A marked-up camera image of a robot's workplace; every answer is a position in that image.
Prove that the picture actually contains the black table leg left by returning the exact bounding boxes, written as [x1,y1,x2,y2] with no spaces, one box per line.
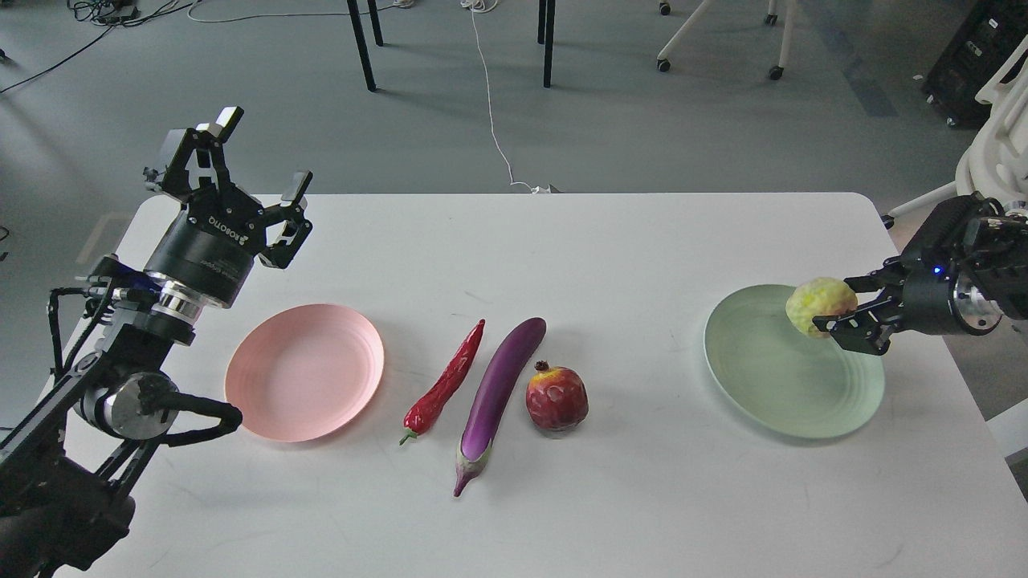
[345,0,386,94]

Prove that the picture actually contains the white office chair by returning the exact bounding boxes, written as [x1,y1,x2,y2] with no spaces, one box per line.
[880,41,1027,228]

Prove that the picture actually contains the yellow-green custard apple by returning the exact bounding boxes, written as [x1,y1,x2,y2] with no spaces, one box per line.
[785,277,859,338]

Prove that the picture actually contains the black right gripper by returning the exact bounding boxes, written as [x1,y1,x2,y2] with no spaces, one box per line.
[813,255,981,357]

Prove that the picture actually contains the white floor cable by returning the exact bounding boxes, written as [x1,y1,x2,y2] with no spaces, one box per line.
[458,0,560,195]

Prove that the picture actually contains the red pomegranate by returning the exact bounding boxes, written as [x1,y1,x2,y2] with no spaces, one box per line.
[525,360,589,433]

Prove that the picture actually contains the green plate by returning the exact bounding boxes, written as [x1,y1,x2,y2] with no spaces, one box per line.
[704,284,886,440]

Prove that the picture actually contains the black floor cables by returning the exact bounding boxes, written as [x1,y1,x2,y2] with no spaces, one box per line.
[0,0,194,97]

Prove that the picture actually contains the red chili pepper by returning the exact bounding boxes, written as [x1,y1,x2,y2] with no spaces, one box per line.
[398,319,486,446]

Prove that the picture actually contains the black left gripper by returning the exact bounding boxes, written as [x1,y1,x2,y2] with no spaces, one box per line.
[143,106,313,310]

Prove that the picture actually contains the purple eggplant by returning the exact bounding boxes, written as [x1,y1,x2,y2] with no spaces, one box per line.
[452,317,547,498]

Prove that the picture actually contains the pink plate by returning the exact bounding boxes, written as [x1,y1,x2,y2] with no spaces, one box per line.
[224,303,386,443]

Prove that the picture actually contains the black table leg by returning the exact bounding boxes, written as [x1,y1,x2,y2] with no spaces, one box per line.
[536,0,556,88]
[345,0,386,94]

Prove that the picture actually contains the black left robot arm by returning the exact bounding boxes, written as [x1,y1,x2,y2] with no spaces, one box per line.
[1,107,313,577]

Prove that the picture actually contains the black equipment case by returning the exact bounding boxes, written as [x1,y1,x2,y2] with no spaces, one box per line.
[921,1,1027,129]

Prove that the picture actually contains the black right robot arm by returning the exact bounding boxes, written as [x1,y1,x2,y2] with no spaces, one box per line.
[813,193,1027,356]

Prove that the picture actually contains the black table leg right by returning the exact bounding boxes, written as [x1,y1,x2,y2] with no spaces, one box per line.
[536,0,556,88]

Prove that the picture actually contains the white chair base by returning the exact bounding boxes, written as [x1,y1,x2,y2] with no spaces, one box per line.
[655,1,800,82]

